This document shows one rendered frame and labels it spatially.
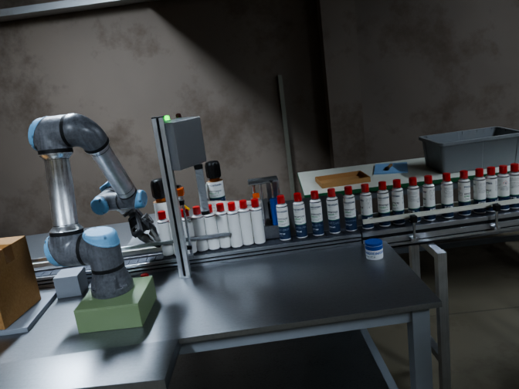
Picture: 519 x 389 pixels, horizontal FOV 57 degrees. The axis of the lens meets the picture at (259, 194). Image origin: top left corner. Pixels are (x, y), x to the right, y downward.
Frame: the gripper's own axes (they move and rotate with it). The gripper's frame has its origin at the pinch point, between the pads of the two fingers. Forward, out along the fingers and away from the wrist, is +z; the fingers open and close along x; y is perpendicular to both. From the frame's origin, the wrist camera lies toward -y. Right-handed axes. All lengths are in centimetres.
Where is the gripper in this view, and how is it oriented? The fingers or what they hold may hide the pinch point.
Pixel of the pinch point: (157, 245)
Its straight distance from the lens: 218.7
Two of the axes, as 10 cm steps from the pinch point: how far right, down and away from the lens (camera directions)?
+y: -0.5, -2.4, 9.7
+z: 6.0, 7.7, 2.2
